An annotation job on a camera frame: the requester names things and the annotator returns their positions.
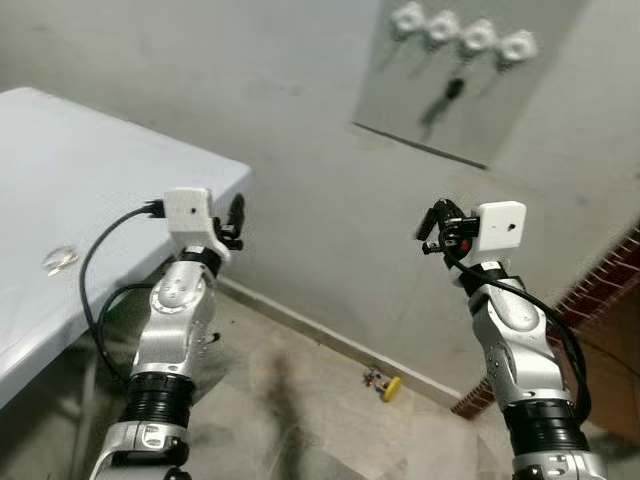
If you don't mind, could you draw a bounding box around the black car key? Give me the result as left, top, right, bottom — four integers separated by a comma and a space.
439, 77, 468, 110

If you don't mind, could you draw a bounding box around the red brick ledge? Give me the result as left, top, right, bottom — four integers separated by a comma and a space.
452, 228, 640, 421

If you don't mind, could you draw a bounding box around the white plastic folding table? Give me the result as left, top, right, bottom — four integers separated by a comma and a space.
0, 87, 253, 411

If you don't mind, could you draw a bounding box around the small yellow floor toy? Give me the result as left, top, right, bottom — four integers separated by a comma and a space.
361, 367, 405, 404

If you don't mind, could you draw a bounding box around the silver key bunch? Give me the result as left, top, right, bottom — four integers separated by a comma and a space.
41, 245, 82, 277

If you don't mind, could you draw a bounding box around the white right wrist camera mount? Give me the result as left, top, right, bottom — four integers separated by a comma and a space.
469, 200, 529, 271

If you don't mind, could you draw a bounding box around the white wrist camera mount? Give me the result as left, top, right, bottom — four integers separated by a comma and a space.
469, 200, 529, 271
162, 187, 234, 264

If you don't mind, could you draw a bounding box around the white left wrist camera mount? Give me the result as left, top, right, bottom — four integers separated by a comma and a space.
162, 187, 234, 264

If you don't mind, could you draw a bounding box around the grey wall hook panel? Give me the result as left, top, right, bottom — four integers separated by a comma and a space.
352, 0, 592, 169

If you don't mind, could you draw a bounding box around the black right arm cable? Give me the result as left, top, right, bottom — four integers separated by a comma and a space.
438, 248, 594, 423

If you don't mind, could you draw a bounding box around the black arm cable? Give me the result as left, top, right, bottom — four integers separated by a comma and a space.
438, 248, 594, 423
78, 200, 167, 387

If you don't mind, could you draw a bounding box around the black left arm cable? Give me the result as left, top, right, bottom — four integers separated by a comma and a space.
78, 200, 167, 387

